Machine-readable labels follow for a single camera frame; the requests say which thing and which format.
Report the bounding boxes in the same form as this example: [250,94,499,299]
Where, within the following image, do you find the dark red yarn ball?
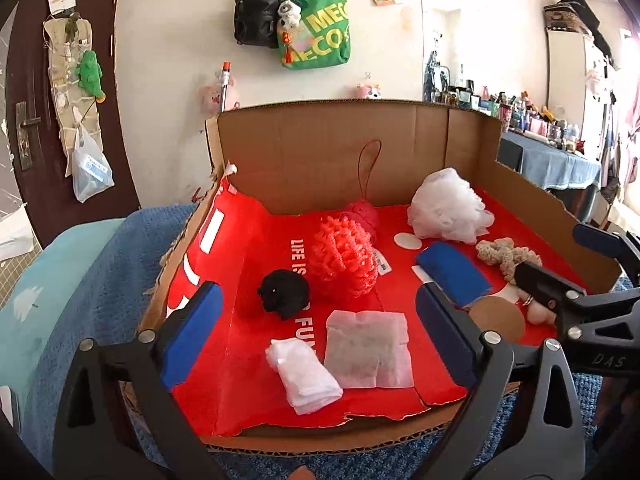
[342,139,383,244]

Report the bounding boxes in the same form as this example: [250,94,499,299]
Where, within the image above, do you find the white wardrobe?
[547,30,610,139]

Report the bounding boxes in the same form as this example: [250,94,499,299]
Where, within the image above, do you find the black backpack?
[233,0,281,49]

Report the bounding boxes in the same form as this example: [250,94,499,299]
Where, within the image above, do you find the black fuzzy ball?
[257,269,310,320]

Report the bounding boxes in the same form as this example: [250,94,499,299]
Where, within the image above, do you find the green tote bag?
[277,0,352,70]

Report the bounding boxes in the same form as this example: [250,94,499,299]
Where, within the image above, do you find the brown wooden door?
[0,0,141,248]

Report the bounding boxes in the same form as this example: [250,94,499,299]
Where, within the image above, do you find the white mesh bath pouf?
[408,167,495,244]

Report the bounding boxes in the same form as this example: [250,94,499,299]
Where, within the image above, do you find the beige hanging organizer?
[43,18,103,177]

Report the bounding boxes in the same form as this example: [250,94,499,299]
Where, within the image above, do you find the white plastic bag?
[70,125,115,204]

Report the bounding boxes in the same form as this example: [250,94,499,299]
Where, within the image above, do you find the table with blue cloth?
[498,131,601,222]

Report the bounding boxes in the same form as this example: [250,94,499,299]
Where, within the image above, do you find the cardboard box tray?
[141,100,620,454]

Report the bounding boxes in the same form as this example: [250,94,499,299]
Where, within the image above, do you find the pale pink plush toy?
[198,79,240,118]

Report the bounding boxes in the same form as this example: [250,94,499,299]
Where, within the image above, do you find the light blue cushion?
[0,219,122,412]

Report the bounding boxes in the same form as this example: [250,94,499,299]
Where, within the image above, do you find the beige knitted rope toy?
[475,237,542,285]

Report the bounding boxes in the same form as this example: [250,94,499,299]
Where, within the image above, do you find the red mesh sponge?
[308,216,378,299]

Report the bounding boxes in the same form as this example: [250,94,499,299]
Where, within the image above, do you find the brown round powder puff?
[468,296,525,342]

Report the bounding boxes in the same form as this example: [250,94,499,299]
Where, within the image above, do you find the green plush toy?
[76,50,106,103]

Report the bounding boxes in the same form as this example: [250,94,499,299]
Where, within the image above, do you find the white cloth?
[265,338,343,415]

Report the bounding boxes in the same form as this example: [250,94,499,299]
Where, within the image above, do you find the blue knit blanket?
[19,202,604,480]

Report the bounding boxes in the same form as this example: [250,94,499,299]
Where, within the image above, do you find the blue sponge block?
[416,242,492,309]

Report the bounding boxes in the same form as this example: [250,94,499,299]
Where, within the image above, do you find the orange white mop handle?
[219,61,231,113]

